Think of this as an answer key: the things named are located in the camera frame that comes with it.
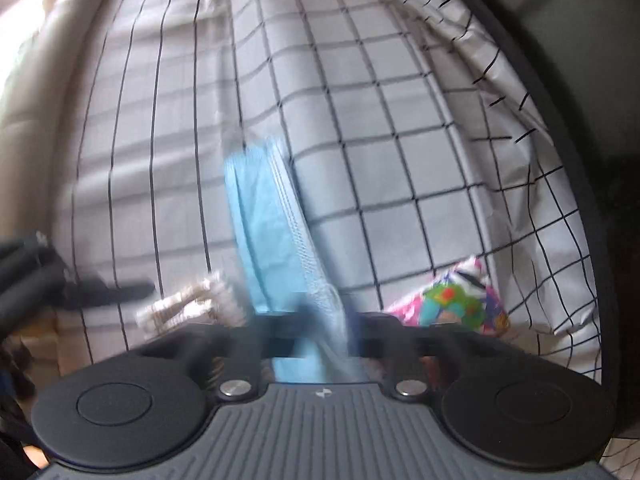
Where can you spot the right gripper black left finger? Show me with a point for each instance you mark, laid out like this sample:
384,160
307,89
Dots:
252,349

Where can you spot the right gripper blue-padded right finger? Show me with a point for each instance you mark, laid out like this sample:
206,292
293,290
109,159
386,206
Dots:
389,355

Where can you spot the cotton swab pack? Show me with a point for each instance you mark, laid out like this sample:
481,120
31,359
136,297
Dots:
210,300

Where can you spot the blue surgical face mask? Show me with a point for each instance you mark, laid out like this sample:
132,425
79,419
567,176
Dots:
283,270

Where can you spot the pink tissue packet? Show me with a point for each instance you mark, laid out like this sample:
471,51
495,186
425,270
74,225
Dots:
461,295

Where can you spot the white checked tablecloth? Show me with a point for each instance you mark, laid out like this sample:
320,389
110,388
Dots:
412,144

